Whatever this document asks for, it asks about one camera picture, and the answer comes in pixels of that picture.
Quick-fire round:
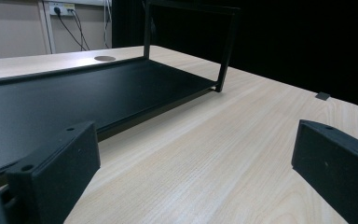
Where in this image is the round desk cable grommet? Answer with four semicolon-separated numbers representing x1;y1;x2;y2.
93;55;117;63

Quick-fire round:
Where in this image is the small dark square pad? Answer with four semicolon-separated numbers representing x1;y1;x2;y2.
315;91;331;102

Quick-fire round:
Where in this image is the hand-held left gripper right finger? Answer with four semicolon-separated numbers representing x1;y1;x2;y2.
291;119;358;224

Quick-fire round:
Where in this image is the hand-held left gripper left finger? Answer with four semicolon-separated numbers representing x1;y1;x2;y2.
5;120;102;224

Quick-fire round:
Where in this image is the white wall socket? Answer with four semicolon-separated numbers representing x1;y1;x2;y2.
48;2;76;17

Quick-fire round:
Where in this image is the black metal rack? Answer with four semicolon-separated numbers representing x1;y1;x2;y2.
0;0;241;185

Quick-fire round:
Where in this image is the black power cable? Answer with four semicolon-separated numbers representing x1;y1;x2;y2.
70;9;91;51
53;7;88;52

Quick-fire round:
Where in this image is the white cable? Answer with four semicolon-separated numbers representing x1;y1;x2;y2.
103;0;112;49

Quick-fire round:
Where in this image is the white wall trunking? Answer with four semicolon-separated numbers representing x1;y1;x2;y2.
37;0;58;55

